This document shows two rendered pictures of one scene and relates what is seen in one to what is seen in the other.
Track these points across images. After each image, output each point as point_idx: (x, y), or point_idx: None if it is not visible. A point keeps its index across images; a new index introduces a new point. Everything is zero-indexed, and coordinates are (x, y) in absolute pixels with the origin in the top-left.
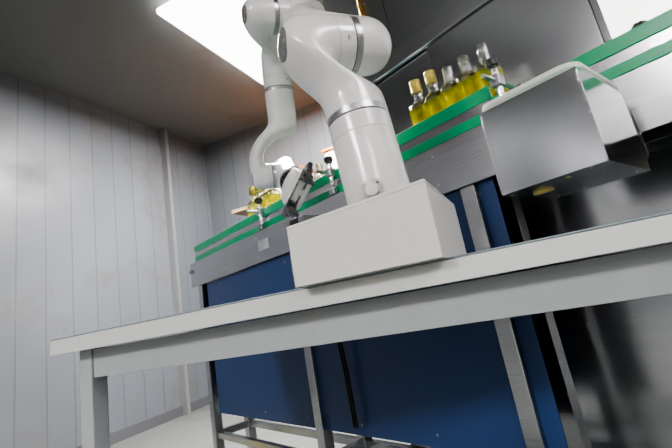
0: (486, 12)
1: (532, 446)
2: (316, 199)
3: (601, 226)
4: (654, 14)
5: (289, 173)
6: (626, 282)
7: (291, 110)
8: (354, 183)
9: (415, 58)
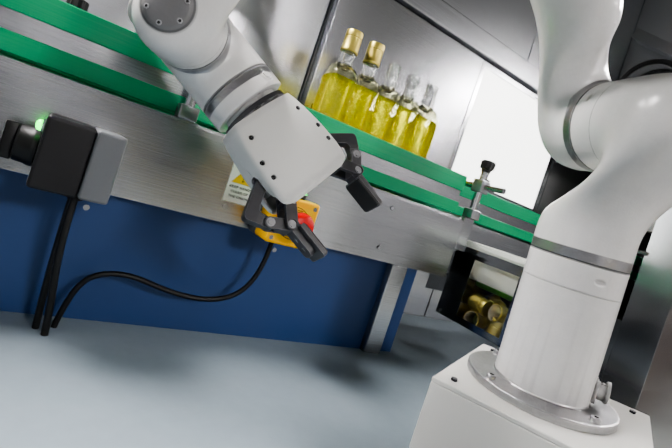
0: (418, 26)
1: None
2: (101, 75)
3: None
4: (475, 167)
5: (286, 106)
6: None
7: None
8: (595, 374)
9: None
